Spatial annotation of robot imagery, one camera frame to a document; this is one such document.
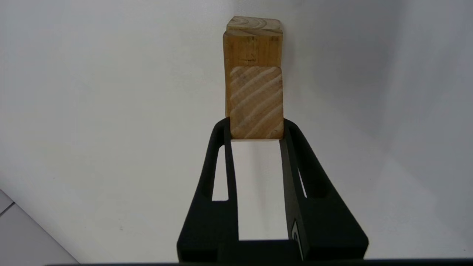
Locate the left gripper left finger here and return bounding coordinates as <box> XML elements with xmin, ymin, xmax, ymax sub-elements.
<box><xmin>177</xmin><ymin>117</ymin><xmax>239</xmax><ymax>263</ymax></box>

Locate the triangular wooden building block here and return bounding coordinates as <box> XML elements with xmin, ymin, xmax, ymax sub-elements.
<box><xmin>229</xmin><ymin>66</ymin><xmax>285</xmax><ymax>140</ymax></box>

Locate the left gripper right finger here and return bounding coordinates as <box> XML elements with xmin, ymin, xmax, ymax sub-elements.
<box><xmin>279</xmin><ymin>118</ymin><xmax>370</xmax><ymax>261</ymax></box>

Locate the rectangular wooden building block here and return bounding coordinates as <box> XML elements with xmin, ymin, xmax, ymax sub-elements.
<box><xmin>223</xmin><ymin>29</ymin><xmax>284</xmax><ymax>118</ymax></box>

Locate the arched wooden building block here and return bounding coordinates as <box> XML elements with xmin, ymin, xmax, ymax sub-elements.
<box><xmin>226</xmin><ymin>16</ymin><xmax>282</xmax><ymax>37</ymax></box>

